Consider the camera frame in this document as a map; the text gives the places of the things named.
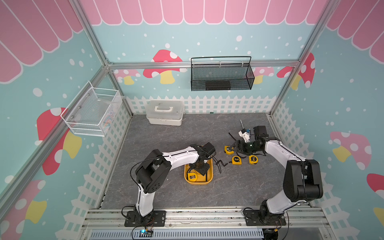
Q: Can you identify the yellow tape measure with strap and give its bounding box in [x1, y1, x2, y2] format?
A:
[215, 156, 242, 167]

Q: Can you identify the yellow storage tray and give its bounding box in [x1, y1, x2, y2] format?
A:
[184, 159, 214, 186]

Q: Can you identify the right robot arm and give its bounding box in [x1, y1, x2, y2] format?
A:
[227, 126, 324, 217]

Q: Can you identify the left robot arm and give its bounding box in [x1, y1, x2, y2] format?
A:
[134, 143, 216, 218]

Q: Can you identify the yellow tape measure in tray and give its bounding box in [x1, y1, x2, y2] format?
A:
[187, 172, 198, 182]

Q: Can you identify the white plastic toolbox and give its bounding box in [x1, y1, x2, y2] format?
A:
[146, 100, 185, 126]

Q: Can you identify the green led circuit board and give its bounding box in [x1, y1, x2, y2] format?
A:
[139, 230, 154, 238]

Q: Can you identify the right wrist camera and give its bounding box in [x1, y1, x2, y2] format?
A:
[239, 129, 251, 143]

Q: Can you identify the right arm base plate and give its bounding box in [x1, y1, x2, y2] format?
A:
[243, 208, 287, 228]

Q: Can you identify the black mesh wall basket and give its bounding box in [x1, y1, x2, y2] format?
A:
[191, 56, 255, 91]

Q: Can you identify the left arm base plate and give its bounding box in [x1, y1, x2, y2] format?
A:
[124, 210, 167, 227]

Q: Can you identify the grey ribbed cable duct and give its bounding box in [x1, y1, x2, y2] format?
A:
[89, 228, 265, 240]

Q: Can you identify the white wire wall basket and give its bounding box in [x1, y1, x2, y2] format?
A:
[61, 82, 123, 137]

